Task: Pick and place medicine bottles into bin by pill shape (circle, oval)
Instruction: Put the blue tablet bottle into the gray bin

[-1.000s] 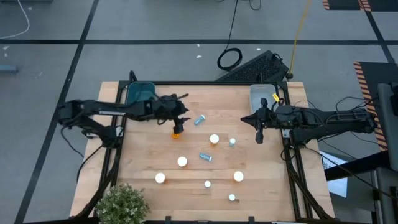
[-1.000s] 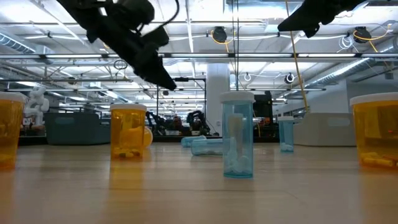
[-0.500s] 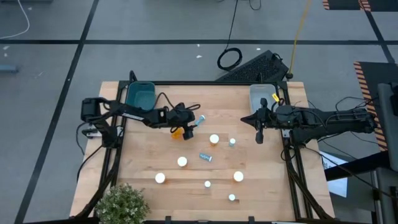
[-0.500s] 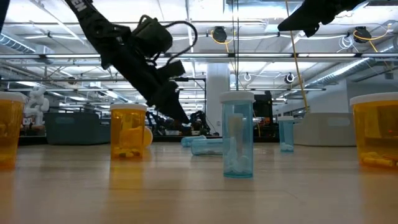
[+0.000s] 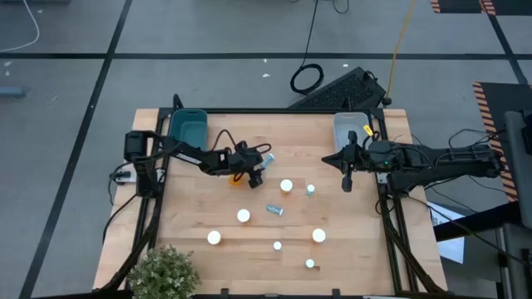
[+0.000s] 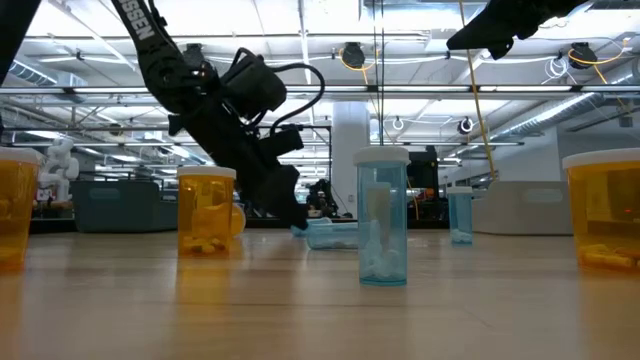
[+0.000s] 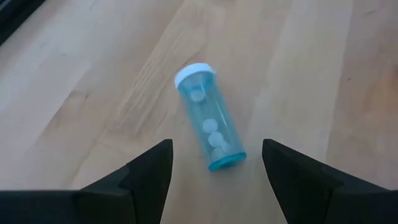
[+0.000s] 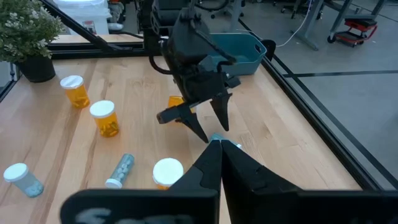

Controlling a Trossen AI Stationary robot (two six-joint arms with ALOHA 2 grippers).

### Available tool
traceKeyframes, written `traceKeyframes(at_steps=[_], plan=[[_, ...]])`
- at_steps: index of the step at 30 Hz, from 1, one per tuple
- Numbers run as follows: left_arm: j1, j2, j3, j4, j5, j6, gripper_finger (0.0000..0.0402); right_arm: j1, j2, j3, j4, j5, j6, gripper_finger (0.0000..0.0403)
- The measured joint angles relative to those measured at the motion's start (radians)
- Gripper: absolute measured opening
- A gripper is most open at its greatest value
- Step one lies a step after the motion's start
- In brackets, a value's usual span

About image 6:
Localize light grey plastic bin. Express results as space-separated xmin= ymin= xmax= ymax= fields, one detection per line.
xmin=471 ymin=180 xmax=575 ymax=236

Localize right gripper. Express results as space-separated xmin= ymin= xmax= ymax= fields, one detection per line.
xmin=446 ymin=0 xmax=587 ymax=62

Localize blue pill bottle white cap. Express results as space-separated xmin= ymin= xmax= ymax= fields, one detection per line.
xmin=290 ymin=217 xmax=359 ymax=251

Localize white humanoid robot figure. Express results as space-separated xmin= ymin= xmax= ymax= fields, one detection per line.
xmin=37 ymin=137 xmax=81 ymax=209

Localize small white ball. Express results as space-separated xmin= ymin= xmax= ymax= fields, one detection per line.
xmin=352 ymin=145 xmax=412 ymax=288

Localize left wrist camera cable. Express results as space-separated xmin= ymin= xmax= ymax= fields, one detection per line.
xmin=259 ymin=62 xmax=327 ymax=139

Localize teal plastic bin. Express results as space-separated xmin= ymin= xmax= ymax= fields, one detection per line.
xmin=69 ymin=179 xmax=180 ymax=234

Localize yellow hanging cable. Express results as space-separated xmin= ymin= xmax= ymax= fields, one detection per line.
xmin=457 ymin=0 xmax=497 ymax=182

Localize small blue pill bottle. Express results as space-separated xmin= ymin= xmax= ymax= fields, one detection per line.
xmin=445 ymin=186 xmax=474 ymax=247

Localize black hanging cables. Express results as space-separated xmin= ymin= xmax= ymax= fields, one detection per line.
xmin=372 ymin=0 xmax=386 ymax=146

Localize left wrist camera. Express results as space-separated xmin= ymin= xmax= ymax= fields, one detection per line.
xmin=219 ymin=47 xmax=290 ymax=120

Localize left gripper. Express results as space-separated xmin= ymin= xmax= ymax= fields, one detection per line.
xmin=167 ymin=94 xmax=309 ymax=231

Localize dark equipment cabinet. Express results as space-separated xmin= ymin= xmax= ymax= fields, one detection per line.
xmin=405 ymin=146 xmax=441 ymax=221

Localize black aluminium table frame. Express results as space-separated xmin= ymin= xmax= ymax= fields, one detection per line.
xmin=28 ymin=214 xmax=474 ymax=232

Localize white building column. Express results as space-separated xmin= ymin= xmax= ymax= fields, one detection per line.
xmin=331 ymin=101 xmax=372 ymax=217

